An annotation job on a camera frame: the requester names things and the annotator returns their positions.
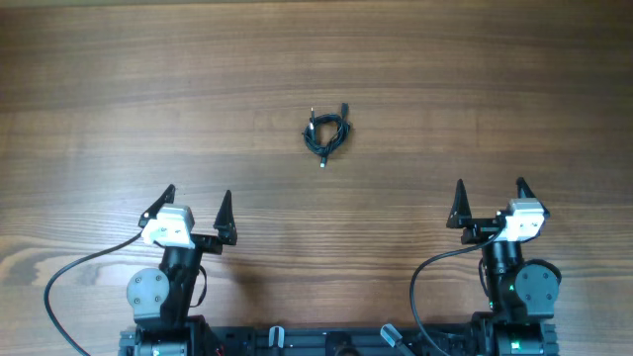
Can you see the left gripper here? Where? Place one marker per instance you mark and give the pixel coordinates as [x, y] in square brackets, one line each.
[212, 244]

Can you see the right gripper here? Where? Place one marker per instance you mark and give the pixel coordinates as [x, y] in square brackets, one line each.
[461, 218]

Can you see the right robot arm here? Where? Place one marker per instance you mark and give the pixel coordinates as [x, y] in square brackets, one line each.
[522, 293]

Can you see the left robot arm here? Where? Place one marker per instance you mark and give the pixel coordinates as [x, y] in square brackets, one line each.
[161, 297]

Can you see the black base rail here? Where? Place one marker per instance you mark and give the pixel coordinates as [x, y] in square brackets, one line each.
[441, 339]

